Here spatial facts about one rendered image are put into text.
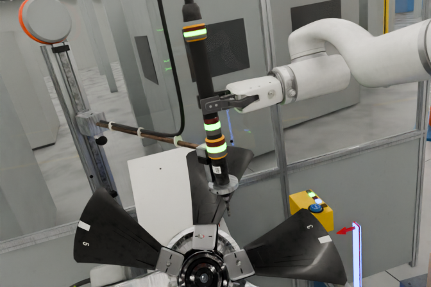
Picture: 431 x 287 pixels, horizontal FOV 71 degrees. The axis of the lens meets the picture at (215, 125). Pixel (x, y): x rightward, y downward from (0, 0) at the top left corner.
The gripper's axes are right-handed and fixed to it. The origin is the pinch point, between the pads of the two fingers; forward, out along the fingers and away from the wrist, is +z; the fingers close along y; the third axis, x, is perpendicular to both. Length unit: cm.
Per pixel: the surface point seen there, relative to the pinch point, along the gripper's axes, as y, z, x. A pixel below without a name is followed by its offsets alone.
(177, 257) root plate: 1.8, 14.8, -38.3
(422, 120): 69, -127, -56
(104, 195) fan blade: 11.5, 29.1, -20.8
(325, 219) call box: 21, -38, -58
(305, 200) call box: 31, -35, -55
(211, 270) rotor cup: -4.4, 7.6, -39.5
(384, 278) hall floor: 69, -105, -163
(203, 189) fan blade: 14.3, 3.8, -28.8
